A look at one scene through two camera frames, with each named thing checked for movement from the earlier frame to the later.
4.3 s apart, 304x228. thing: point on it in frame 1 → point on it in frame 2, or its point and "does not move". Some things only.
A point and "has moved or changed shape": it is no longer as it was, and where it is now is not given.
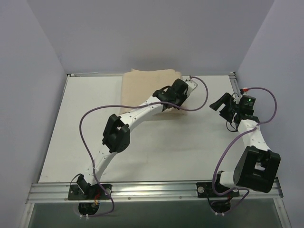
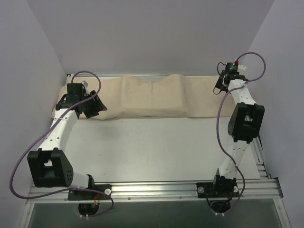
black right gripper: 226,110 → 220,82
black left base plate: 95,192 does not move
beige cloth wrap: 140,85 has moved or changed shape
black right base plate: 206,190 does not move
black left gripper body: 177,102 → 94,104
